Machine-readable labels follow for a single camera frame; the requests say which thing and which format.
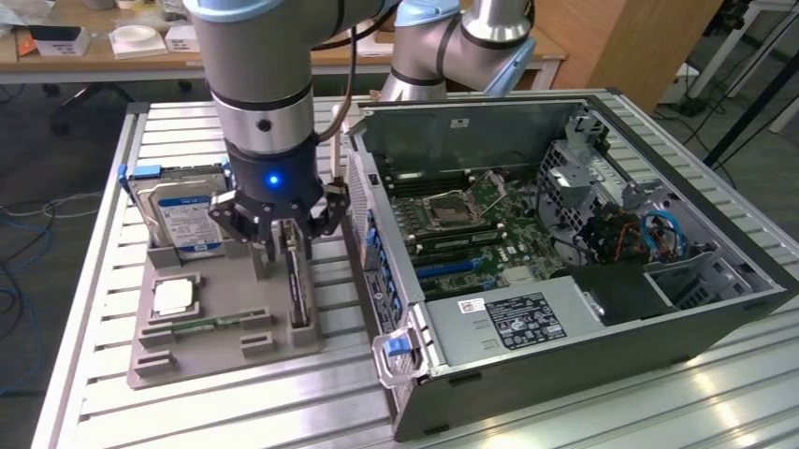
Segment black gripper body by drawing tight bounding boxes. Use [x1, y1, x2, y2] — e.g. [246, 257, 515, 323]
[223, 138, 326, 221]

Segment green graphics card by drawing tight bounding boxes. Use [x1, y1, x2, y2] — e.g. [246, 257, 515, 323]
[278, 219, 318, 331]

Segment hard disk with blue caddy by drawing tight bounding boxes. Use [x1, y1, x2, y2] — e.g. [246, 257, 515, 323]
[118, 161, 237, 258]

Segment grey parts rack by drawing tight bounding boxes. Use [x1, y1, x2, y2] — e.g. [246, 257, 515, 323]
[127, 233, 326, 388]

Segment silver CPU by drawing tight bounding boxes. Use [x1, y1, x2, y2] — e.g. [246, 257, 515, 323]
[153, 279, 197, 315]

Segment RAM stick with white label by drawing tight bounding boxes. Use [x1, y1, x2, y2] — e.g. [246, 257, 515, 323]
[414, 229, 506, 257]

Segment green RAM stick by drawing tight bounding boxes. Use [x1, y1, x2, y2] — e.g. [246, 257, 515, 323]
[171, 313, 245, 334]

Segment blue expansion slot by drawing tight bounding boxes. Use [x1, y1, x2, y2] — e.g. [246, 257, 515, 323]
[415, 260, 478, 281]

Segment metal socket cover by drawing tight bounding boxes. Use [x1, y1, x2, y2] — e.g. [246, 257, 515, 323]
[467, 168, 509, 221]

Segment white papers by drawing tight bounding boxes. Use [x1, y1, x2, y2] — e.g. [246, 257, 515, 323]
[349, 39, 399, 58]

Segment green motherboard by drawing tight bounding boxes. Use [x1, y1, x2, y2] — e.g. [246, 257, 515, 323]
[378, 158, 586, 303]

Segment small white labelled box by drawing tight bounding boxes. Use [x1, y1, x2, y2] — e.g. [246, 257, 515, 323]
[165, 23, 203, 53]

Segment silver chipset heatsink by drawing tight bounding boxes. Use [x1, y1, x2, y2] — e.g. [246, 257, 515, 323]
[498, 268, 539, 287]

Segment grey power supply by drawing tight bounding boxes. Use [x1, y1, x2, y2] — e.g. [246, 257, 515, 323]
[423, 275, 611, 370]

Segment white square dish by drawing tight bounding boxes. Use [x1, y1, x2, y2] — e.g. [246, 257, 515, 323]
[107, 25, 170, 61]

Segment black office chair base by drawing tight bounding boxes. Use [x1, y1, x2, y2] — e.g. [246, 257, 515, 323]
[47, 82, 137, 137]

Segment wooden desk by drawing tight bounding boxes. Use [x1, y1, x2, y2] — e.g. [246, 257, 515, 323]
[0, 0, 571, 88]

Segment silver perforated drive cage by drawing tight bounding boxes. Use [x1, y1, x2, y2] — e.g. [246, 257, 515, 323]
[537, 105, 626, 224]

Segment white box with black lid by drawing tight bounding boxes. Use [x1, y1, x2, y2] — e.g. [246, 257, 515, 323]
[30, 25, 93, 57]

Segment black plastic shroud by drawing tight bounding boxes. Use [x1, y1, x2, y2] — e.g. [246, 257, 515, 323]
[571, 260, 681, 327]

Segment clear plastic bag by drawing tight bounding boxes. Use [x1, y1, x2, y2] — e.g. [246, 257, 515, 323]
[0, 0, 58, 36]

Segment open dark PC case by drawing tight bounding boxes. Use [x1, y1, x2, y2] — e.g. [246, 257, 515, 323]
[329, 87, 796, 443]

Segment wooden cabinet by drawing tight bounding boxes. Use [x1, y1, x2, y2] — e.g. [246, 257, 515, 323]
[534, 0, 726, 113]

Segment white drawer unit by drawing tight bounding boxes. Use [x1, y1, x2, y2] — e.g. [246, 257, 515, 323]
[660, 60, 708, 111]

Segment silver disk bay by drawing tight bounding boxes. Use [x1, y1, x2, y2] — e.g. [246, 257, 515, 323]
[642, 250, 768, 313]

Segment black stand pole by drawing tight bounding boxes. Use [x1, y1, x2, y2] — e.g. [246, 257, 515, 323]
[702, 0, 799, 169]

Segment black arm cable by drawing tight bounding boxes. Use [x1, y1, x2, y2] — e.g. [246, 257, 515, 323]
[310, 0, 405, 141]

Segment white floor cable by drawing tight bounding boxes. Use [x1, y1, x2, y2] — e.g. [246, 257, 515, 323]
[0, 189, 106, 221]

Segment blue floor cable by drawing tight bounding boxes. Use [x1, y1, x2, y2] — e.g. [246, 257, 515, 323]
[0, 205, 55, 398]

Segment black wire bundle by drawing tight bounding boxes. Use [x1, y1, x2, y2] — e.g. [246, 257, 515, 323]
[574, 205, 649, 266]

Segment red wire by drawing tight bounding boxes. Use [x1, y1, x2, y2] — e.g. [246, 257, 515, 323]
[614, 223, 634, 263]

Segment blue wire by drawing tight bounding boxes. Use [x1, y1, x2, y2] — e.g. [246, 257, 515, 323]
[641, 210, 692, 263]

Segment white desk frame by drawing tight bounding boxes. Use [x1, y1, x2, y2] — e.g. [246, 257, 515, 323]
[690, 0, 799, 135]

